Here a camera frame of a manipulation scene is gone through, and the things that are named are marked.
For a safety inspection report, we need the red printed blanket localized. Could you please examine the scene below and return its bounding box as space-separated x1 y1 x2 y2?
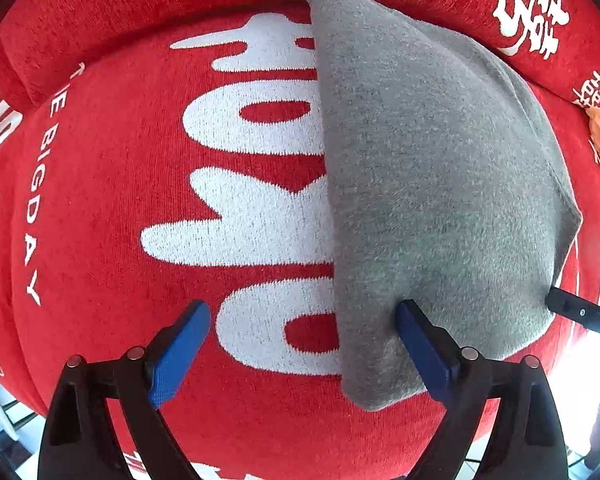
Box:
0 0 600 480

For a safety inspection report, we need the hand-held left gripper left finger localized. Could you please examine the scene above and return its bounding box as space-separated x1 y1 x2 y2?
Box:
37 300 213 480

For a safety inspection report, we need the grey knit garment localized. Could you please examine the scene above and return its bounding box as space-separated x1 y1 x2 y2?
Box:
302 0 583 413

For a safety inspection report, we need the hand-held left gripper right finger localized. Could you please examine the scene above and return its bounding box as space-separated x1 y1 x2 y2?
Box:
396 299 571 480

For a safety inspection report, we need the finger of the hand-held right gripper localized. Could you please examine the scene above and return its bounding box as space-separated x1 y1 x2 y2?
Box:
545 286 600 346

